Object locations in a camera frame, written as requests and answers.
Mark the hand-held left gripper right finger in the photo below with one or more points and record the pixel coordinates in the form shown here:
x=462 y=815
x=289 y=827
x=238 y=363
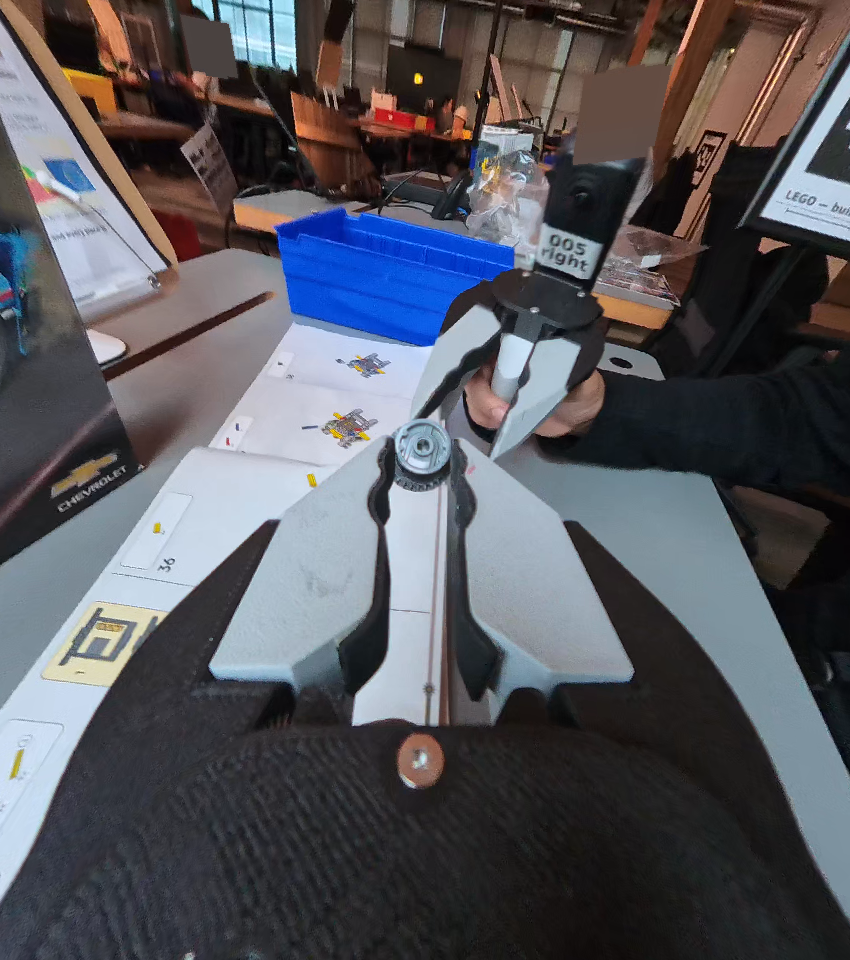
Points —
x=537 y=585

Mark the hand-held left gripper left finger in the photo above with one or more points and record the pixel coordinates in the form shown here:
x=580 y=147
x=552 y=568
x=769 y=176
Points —
x=305 y=585

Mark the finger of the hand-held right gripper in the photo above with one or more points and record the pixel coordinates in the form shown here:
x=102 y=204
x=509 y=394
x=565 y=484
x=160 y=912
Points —
x=455 y=352
x=545 y=386

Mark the person's right forearm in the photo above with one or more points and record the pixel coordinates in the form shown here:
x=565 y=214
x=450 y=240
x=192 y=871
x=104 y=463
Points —
x=732 y=420

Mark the clear bag of lego parts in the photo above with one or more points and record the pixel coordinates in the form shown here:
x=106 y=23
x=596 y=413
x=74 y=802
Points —
x=504 y=195

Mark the lego instruction booklet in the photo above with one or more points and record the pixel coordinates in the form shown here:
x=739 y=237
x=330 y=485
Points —
x=192 y=487

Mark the black lego set box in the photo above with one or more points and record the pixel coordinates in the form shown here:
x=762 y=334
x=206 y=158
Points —
x=20 y=375

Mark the person's right hand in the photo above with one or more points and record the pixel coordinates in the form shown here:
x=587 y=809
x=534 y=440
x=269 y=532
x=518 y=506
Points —
x=579 y=409

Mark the stack of printed booklets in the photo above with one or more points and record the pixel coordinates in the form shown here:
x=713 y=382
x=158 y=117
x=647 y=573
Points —
x=639 y=286

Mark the round black table grommet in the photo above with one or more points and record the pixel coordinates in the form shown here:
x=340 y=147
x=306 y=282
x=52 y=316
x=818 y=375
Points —
x=629 y=365

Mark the flat clear plastic bag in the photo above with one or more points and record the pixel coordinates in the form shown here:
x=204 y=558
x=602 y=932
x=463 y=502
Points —
x=654 y=244

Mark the blue plastic bin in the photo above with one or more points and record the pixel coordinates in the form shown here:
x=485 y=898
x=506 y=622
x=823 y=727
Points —
x=365 y=270

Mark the black chair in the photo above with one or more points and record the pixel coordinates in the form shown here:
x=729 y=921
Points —
x=740 y=247

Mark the wood edged background table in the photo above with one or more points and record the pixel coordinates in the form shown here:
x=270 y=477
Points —
x=275 y=206

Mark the black tripod pole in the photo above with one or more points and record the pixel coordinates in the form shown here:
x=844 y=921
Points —
x=486 y=82

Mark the dark computer monitor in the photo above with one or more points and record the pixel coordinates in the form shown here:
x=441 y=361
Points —
x=425 y=79

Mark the black framed marker sign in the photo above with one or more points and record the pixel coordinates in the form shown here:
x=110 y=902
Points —
x=830 y=187

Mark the white stand base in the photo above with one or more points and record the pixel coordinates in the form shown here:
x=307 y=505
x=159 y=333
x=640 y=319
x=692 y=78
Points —
x=106 y=346

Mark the person's dark clothed legs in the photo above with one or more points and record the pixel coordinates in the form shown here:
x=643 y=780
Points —
x=845 y=637

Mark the printed sheet on stand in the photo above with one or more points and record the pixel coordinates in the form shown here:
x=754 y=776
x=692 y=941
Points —
x=57 y=187

